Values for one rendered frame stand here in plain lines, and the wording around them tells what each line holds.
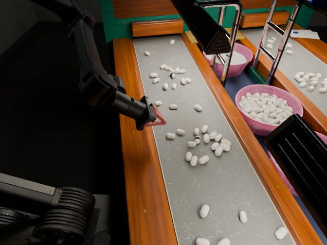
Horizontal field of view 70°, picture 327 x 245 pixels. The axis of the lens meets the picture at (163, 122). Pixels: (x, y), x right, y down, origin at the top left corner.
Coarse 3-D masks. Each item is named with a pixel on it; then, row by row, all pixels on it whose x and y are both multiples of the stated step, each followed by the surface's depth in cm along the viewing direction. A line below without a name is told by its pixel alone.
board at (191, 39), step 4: (224, 28) 148; (228, 28) 148; (188, 32) 144; (228, 32) 144; (188, 36) 139; (192, 36) 139; (236, 36) 139; (240, 36) 139; (192, 40) 136; (196, 40) 136
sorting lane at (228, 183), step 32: (160, 64) 124; (192, 64) 124; (160, 96) 104; (192, 96) 104; (160, 128) 90; (192, 128) 90; (224, 128) 90; (160, 160) 79; (224, 160) 79; (192, 192) 71; (224, 192) 71; (256, 192) 71; (192, 224) 64; (224, 224) 64; (256, 224) 64
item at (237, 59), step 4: (236, 52) 135; (208, 56) 131; (224, 56) 132; (232, 56) 132; (236, 56) 132; (240, 56) 132; (216, 60) 127; (232, 60) 128; (236, 60) 129; (240, 60) 129; (244, 60) 128; (232, 64) 125; (236, 64) 125
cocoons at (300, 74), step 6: (270, 42) 140; (270, 48) 136; (300, 72) 114; (294, 78) 113; (300, 78) 111; (306, 78) 112; (312, 78) 111; (300, 84) 108; (306, 84) 108; (312, 84) 109; (324, 84) 109; (318, 90) 106; (324, 90) 105
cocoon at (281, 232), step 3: (279, 228) 62; (282, 228) 61; (285, 228) 61; (276, 231) 61; (279, 231) 61; (282, 231) 61; (285, 231) 61; (276, 234) 61; (279, 234) 60; (282, 234) 60; (285, 234) 60; (276, 237) 61; (279, 237) 60; (282, 237) 60
